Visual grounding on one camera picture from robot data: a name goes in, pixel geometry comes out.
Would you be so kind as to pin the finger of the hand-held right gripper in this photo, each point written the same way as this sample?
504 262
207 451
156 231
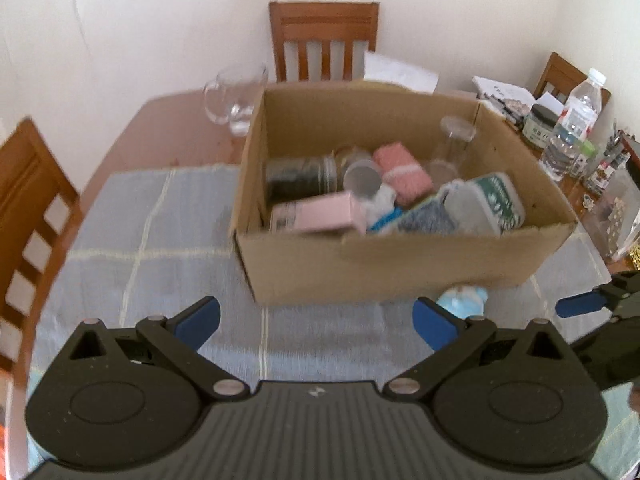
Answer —
615 355
580 304

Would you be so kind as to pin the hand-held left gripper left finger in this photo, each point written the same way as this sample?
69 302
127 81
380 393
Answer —
200 322

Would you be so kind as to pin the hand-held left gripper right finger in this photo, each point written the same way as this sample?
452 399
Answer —
432 327

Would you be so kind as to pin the blue and white toy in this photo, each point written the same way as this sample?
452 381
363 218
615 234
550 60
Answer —
462 300

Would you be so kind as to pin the cardboard box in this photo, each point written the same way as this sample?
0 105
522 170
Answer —
400 270

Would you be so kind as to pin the blue grey knitted sock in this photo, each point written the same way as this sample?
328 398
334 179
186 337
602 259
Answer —
427 220

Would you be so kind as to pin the green white tissue packet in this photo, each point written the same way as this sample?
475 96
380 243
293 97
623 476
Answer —
502 200

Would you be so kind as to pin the white sock blue cuff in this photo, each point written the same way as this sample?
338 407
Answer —
382 200

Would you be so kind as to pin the pink carton box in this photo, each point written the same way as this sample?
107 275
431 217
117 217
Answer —
325 212

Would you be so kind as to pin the pink knitted sock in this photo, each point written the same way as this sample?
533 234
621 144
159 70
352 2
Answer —
400 170

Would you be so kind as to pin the clear jar dark contents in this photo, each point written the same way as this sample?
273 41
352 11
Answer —
362 180
300 177

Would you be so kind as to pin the clear plastic jar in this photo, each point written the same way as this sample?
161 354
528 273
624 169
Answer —
452 147

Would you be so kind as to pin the checked grey teal towel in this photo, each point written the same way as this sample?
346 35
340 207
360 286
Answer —
150 270

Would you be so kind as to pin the gold ornament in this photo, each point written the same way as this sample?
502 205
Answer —
636 257

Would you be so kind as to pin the clear plastic bag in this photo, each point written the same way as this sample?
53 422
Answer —
617 215

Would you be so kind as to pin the small green capped bottle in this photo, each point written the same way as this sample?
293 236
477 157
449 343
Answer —
586 155

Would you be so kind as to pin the dark lidded jar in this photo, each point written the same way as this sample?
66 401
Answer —
540 127

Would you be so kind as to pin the clear plastic water bottle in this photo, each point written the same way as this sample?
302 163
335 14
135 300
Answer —
575 120

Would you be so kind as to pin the white paper card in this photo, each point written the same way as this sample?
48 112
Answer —
550 101

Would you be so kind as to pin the wooden chair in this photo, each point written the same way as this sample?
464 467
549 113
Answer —
30 185
325 20
560 72

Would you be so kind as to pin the printed white paper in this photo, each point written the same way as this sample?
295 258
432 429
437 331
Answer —
500 92

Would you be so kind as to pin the clear glass mug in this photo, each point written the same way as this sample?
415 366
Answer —
235 95

